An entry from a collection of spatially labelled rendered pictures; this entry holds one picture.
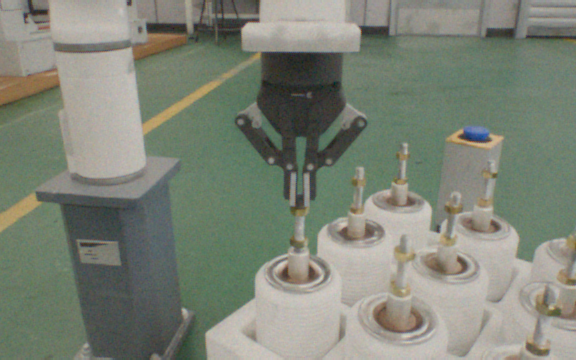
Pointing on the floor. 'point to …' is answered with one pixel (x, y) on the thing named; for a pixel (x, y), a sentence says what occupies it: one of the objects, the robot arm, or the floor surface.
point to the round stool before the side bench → (216, 22)
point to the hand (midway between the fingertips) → (300, 186)
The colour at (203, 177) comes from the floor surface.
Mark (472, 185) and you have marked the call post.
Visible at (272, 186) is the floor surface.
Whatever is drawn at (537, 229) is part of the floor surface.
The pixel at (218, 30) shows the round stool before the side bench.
